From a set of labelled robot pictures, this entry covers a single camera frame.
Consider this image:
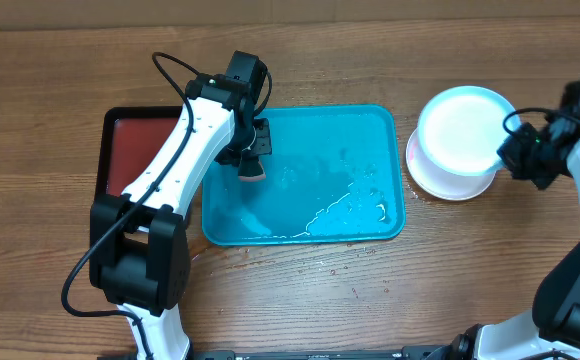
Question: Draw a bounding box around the white plate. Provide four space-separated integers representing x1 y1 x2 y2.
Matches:
405 129 495 201

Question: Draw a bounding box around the black red-lined tray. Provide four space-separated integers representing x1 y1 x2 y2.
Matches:
94 106 181 198

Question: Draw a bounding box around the light blue plate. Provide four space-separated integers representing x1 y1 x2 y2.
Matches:
417 86 521 176

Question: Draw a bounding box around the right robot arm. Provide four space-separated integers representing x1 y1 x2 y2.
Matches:
429 136 580 359

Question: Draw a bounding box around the teal plastic tray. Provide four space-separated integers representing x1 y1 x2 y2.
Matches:
201 104 406 246

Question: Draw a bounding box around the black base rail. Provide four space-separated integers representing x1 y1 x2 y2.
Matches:
186 345 464 360

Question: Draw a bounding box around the green pink sponge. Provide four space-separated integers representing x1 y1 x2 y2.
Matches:
238 157 266 182

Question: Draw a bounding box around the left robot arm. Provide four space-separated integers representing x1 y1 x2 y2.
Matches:
74 66 272 359

